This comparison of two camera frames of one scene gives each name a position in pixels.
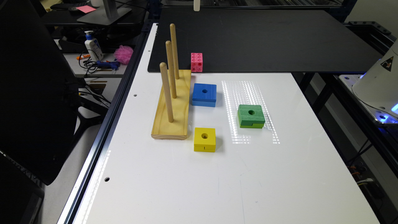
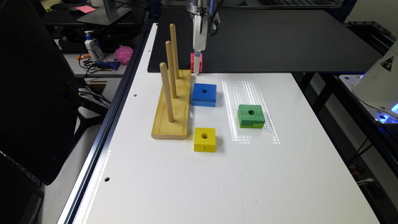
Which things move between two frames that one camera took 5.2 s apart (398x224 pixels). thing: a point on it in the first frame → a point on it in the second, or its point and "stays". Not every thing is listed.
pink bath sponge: (123, 54) stays
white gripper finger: (196, 5) → (200, 10)
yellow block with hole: (204, 139) stays
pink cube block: (197, 62) stays
